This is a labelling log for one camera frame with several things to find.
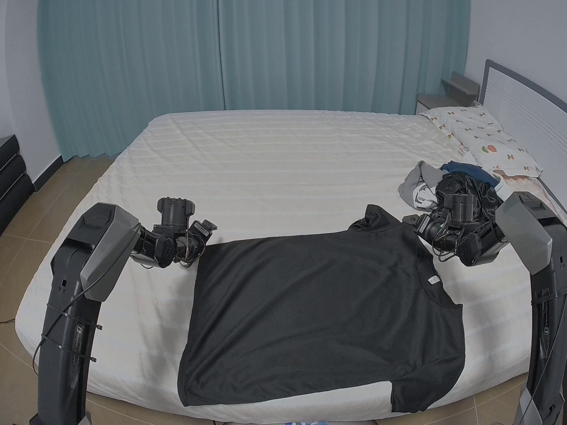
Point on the black T-shirt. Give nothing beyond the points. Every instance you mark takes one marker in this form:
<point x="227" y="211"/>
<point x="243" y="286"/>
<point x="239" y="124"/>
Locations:
<point x="310" y="308"/>

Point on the grey bedside table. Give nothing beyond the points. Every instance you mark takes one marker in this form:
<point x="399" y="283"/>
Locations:
<point x="460" y="86"/>

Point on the white printed pillow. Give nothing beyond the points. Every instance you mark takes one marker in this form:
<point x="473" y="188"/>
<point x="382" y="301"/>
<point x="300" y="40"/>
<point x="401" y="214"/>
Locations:
<point x="487" y="137"/>

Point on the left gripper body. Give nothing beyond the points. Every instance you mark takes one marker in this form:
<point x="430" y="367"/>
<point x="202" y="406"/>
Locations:
<point x="204" y="230"/>

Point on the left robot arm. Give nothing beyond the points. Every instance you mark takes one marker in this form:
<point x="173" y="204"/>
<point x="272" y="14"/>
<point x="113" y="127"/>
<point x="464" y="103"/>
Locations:
<point x="97" y="246"/>

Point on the pile of clothes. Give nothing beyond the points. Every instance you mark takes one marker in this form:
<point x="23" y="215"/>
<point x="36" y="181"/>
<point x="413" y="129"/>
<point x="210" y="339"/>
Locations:
<point x="421" y="184"/>

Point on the blue-green curtain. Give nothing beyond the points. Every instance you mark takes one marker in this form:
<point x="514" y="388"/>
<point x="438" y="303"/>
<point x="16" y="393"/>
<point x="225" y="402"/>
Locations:
<point x="177" y="38"/>

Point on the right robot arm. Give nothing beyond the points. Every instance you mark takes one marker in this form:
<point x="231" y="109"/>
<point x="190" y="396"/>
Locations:
<point x="527" y="233"/>

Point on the bed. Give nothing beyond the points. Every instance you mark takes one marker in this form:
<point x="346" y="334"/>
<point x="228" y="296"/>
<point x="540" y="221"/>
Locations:
<point x="288" y="157"/>

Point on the black chest of drawers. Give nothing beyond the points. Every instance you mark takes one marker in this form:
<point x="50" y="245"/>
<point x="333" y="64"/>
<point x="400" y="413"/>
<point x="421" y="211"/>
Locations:
<point x="13" y="179"/>

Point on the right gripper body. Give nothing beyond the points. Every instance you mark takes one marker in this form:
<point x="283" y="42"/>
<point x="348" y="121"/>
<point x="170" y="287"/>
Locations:
<point x="418" y="227"/>

